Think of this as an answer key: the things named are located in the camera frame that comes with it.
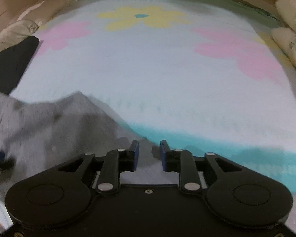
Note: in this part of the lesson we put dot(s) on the grey pants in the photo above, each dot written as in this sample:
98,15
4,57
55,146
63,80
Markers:
42,135

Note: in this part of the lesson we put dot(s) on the white pillow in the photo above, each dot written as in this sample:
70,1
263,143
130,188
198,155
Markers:
16,33

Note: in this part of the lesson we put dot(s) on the floral bed blanket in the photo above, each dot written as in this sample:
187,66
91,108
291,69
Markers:
204,75

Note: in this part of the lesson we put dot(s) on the black folded garment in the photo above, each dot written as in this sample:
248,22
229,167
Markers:
14,61

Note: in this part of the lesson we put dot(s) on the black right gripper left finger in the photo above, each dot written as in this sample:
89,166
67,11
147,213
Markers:
116,162

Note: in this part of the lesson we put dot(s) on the cream patterned pillow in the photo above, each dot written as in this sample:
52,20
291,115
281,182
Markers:
285,38
287,11

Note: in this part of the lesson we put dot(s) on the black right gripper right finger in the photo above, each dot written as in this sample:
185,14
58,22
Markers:
183,163

